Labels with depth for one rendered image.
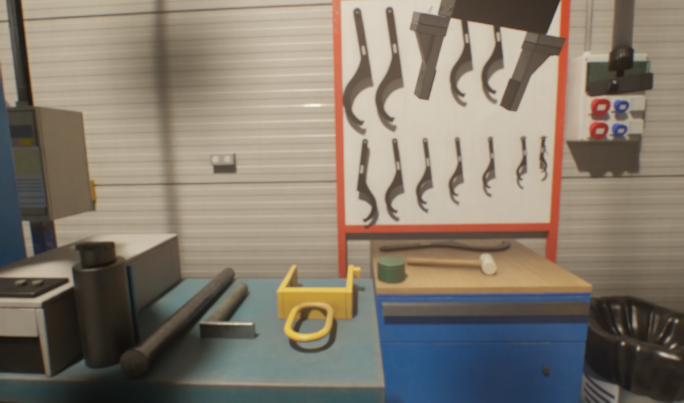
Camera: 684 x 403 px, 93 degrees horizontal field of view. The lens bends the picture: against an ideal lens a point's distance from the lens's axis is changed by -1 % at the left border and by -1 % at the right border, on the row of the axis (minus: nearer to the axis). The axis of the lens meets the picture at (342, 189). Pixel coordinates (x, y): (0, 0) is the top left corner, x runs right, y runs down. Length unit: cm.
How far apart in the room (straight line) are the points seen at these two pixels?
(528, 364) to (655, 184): 191
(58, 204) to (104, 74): 148
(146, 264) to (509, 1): 85
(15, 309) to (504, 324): 126
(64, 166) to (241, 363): 116
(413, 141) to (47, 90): 256
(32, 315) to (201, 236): 194
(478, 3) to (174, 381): 67
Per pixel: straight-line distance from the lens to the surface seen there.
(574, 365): 152
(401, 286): 119
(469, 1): 47
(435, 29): 46
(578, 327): 145
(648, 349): 175
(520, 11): 50
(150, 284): 93
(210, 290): 86
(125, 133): 278
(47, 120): 157
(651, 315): 214
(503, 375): 144
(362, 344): 66
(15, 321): 75
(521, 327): 136
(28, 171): 157
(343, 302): 72
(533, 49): 53
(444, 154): 231
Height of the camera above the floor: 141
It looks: 7 degrees down
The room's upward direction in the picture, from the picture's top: 1 degrees counter-clockwise
